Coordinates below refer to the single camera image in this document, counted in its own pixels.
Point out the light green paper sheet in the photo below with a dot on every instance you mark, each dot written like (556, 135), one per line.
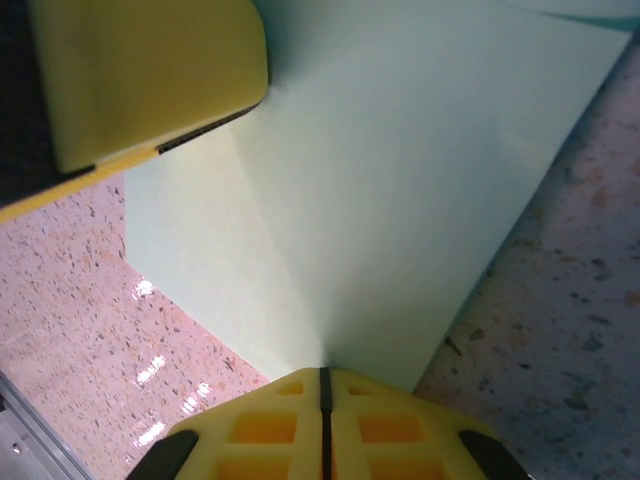
(375, 175)

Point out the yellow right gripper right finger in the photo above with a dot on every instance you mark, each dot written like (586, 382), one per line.
(400, 440)

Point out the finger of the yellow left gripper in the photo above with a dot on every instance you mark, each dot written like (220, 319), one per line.
(30, 165)
(150, 75)

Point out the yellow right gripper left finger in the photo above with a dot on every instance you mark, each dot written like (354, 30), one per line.
(250, 440)

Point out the aluminium base beam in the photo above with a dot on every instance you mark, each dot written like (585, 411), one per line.
(25, 440)

